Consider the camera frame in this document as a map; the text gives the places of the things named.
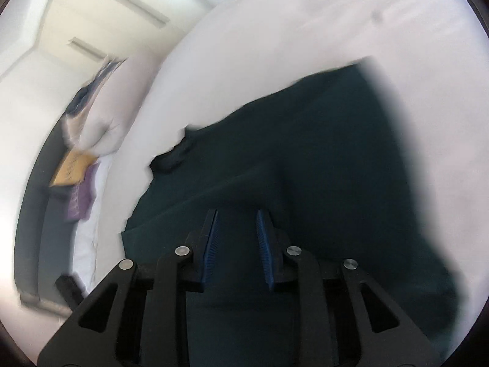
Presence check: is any dark green garment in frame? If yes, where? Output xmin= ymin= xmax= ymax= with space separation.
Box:
xmin=121 ymin=57 xmax=467 ymax=367

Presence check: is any white wardrobe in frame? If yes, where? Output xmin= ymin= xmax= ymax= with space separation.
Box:
xmin=0 ymin=0 xmax=237 ymax=85

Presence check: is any yellow cushion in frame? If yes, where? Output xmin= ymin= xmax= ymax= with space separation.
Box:
xmin=50 ymin=150 xmax=96 ymax=188

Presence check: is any white bed duvet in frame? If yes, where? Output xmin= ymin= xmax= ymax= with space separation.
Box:
xmin=91 ymin=0 xmax=489 ymax=367

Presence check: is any grey bed headboard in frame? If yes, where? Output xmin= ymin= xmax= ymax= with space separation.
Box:
xmin=13 ymin=117 xmax=83 ymax=308

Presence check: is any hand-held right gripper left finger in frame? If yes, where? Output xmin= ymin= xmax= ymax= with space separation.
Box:
xmin=37 ymin=209 xmax=219 ymax=367

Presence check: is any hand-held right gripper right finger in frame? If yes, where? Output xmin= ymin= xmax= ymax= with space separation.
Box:
xmin=256 ymin=209 xmax=440 ymax=367

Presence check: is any purple cushion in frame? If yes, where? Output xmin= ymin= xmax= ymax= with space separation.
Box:
xmin=64 ymin=164 xmax=99 ymax=222

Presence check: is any white pillow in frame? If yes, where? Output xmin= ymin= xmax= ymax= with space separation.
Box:
xmin=78 ymin=55 xmax=163 ymax=155

